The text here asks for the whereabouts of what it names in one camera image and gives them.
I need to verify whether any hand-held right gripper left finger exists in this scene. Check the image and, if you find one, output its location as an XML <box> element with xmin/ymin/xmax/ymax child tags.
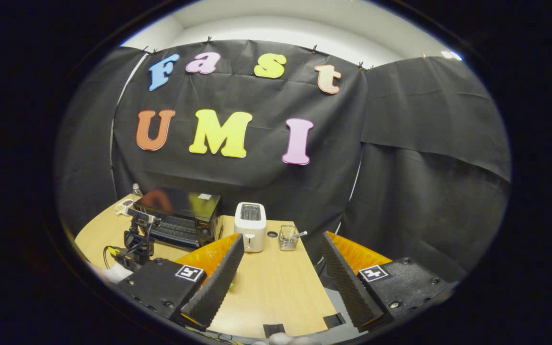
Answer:
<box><xmin>118</xmin><ymin>233</ymin><xmax>245</xmax><ymax>331</ymax></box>

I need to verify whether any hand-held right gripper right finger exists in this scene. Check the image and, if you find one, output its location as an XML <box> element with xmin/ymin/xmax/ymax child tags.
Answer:
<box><xmin>322</xmin><ymin>231</ymin><xmax>456</xmax><ymax>334</ymax></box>

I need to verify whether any black electric oven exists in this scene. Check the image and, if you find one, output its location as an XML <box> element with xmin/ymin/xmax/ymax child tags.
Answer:
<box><xmin>135</xmin><ymin>188</ymin><xmax>224</xmax><ymax>251</ymax></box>

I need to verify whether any white toaster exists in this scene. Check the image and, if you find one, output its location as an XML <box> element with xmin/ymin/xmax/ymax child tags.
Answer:
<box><xmin>234</xmin><ymin>202</ymin><xmax>267</xmax><ymax>253</ymax></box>

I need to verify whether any black backdrop cloth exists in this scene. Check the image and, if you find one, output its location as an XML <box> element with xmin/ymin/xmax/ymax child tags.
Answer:
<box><xmin>56</xmin><ymin>39</ymin><xmax>512</xmax><ymax>283</ymax></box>

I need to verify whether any mesh utensil cup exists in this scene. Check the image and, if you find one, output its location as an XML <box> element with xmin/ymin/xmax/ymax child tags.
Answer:
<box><xmin>278</xmin><ymin>225</ymin><xmax>299</xmax><ymax>251</ymax></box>

